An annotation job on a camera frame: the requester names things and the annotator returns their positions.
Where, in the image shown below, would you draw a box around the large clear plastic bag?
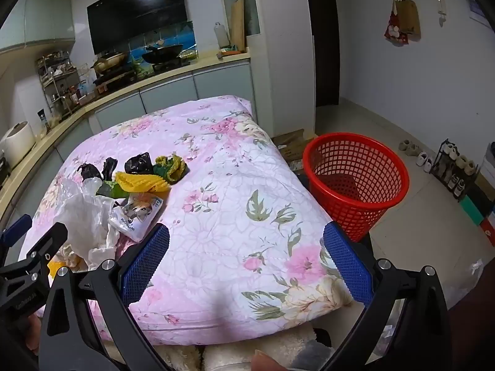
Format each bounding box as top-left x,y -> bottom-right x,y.
449,259 -> 486,298

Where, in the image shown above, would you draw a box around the white plastic bottle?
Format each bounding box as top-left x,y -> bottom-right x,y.
214,22 -> 230,48

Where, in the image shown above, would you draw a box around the stack of shoe boxes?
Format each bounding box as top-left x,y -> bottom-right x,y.
460,143 -> 495,248

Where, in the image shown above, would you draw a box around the black gas stove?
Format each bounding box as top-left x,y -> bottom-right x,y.
93,60 -> 194,86

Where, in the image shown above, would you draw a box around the kitchen counter with cabinets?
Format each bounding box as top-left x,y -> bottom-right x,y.
0,52 -> 256,217

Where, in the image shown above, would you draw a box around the black wok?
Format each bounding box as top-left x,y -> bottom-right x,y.
141,44 -> 184,64

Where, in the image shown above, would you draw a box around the black range hood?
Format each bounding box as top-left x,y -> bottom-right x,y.
87,0 -> 188,55

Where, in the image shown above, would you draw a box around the red plastic basket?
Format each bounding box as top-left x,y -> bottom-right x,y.
303,132 -> 411,243

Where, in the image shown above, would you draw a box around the yellow corrugated wrapper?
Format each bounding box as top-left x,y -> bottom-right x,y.
115,171 -> 171,194

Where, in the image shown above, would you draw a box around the white plastic bag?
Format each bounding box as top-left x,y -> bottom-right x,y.
62,195 -> 124,271

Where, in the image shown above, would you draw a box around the wooden cutting board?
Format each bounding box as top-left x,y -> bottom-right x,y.
231,0 -> 247,52

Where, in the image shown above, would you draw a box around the person's left hand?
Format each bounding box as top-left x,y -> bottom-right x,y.
23,312 -> 42,357

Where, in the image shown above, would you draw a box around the white rice cooker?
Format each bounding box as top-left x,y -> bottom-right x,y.
0,121 -> 36,168

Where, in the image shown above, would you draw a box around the green snack packet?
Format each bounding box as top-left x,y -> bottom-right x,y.
96,181 -> 128,199

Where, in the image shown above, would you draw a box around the white fluffy cloth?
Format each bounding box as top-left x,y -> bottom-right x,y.
155,325 -> 337,371

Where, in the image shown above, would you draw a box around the beige crumpled paper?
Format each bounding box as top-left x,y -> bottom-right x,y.
56,245 -> 88,271

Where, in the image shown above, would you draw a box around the black shoe rack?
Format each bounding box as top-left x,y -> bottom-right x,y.
430,138 -> 480,203

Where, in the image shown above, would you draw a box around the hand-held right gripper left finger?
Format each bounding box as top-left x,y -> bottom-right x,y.
39,223 -> 171,371

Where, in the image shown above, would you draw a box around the cardboard box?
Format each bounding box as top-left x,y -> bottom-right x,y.
271,128 -> 320,173

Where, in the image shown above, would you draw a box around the golden pan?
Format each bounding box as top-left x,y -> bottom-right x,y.
91,51 -> 128,73

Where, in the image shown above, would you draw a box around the floral pink blanket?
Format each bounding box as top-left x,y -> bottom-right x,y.
19,95 -> 354,346

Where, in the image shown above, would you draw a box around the pale wall cabinets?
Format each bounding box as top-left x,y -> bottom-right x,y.
0,0 -> 76,53

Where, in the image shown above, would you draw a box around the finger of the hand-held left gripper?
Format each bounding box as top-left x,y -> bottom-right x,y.
0,222 -> 68,279
0,214 -> 33,248

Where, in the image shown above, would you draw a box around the brown hanging bag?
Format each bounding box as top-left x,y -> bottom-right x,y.
394,0 -> 421,41

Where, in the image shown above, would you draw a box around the cat print packet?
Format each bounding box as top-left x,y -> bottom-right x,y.
108,194 -> 163,242

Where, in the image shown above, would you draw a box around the person's right hand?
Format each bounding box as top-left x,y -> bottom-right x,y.
251,350 -> 295,371

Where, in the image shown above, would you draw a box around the black plastic bag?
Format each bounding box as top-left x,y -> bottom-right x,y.
76,163 -> 102,182
124,152 -> 154,174
101,157 -> 118,182

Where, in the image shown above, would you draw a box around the red hanging bag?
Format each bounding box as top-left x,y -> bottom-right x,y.
384,0 -> 409,46

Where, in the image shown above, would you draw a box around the green yellow wrapper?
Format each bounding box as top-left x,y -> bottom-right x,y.
153,154 -> 189,182

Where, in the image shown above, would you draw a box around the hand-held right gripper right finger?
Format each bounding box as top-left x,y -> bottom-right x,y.
323,221 -> 453,371

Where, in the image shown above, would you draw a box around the dark wooden door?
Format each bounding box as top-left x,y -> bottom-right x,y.
308,0 -> 341,108

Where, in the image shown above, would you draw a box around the group of assorted shoes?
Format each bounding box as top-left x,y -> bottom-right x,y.
443,143 -> 478,198

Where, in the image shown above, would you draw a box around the metal spice rack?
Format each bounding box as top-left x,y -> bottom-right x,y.
37,50 -> 82,118

